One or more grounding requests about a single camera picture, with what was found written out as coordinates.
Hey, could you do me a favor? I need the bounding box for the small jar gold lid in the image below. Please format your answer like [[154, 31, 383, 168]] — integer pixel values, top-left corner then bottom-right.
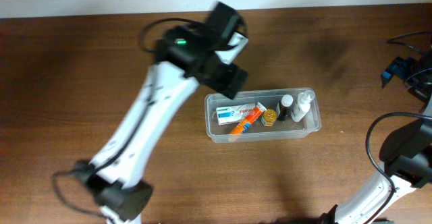
[[261, 109, 277, 127]]

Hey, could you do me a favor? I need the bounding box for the right black cable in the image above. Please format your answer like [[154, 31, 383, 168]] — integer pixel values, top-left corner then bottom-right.
[[365, 30, 432, 224]]

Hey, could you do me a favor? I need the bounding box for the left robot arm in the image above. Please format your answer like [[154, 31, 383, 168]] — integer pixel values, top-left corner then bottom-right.
[[73, 3, 248, 223]]

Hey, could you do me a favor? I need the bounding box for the white Panadol box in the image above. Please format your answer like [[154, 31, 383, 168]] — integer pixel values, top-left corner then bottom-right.
[[215, 103, 266, 125]]

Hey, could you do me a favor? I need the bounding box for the orange tube white cap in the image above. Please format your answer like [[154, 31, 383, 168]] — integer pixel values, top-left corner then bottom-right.
[[230, 106, 264, 135]]

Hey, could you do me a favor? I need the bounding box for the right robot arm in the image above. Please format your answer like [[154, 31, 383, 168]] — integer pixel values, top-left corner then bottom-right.
[[318, 52, 431, 224]]

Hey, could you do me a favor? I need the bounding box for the clear plastic container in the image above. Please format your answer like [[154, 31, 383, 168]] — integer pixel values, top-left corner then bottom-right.
[[205, 88, 321, 143]]

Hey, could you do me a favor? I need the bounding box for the black cable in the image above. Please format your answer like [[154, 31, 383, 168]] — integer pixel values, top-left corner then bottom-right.
[[365, 30, 432, 224], [52, 17, 249, 220]]

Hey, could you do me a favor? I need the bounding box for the left black cable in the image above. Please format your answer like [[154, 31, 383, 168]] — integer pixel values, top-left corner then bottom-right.
[[52, 17, 249, 220]]

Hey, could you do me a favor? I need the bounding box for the white plastic bottle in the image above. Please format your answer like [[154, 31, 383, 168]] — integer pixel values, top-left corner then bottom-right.
[[290, 90, 315, 122]]

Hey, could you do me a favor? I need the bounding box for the dark bottle white cap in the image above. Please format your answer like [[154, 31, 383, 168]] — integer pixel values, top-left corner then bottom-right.
[[275, 94, 294, 121]]

